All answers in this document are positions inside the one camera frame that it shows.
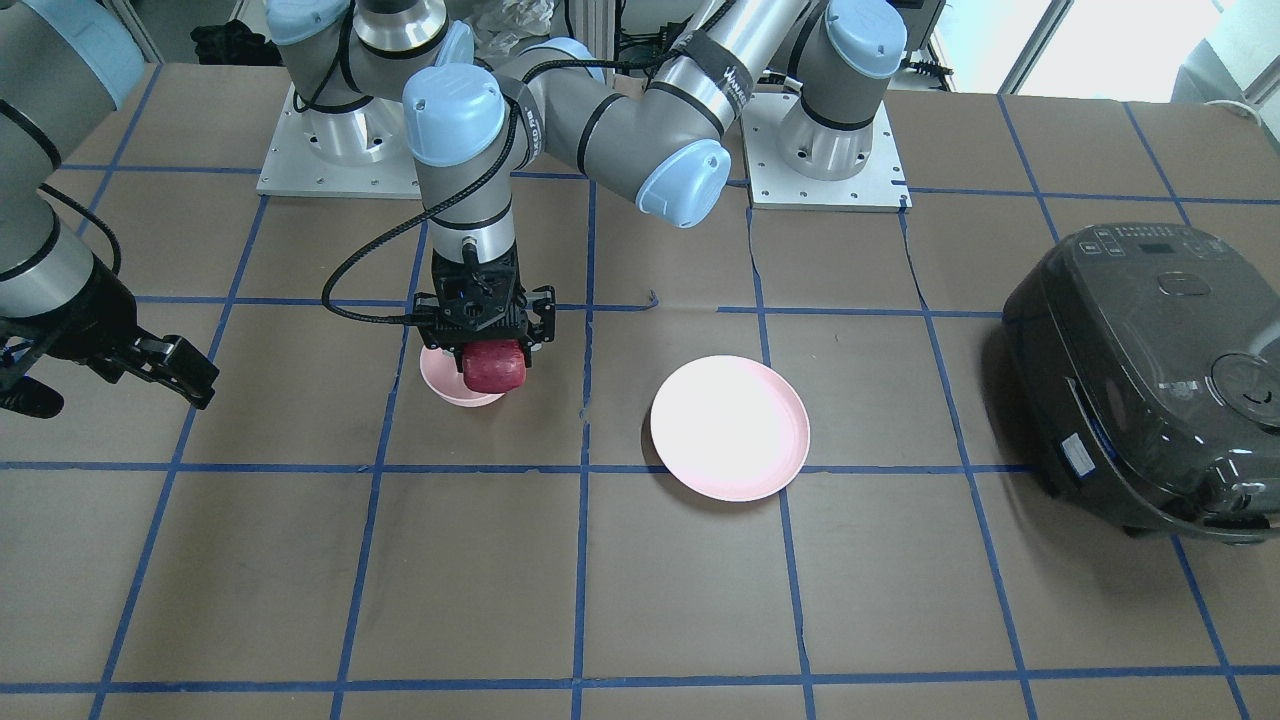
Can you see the black rice cooker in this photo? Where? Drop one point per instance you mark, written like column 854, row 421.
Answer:
column 1148, row 354

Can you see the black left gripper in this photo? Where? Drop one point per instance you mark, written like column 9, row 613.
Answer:
column 544, row 310

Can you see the pink plate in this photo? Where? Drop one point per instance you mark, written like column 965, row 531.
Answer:
column 730, row 428

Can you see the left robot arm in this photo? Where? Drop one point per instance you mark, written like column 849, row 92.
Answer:
column 806, row 78

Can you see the pink bowl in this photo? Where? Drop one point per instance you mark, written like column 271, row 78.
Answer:
column 440, row 374

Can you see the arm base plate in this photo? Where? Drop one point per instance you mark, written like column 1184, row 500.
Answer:
column 795, row 164
column 358, row 155

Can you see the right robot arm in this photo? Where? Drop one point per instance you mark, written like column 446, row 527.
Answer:
column 67, row 65

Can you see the red apple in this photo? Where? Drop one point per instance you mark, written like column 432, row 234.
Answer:
column 493, row 367

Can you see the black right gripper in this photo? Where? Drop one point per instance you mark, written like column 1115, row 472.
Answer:
column 82, row 318

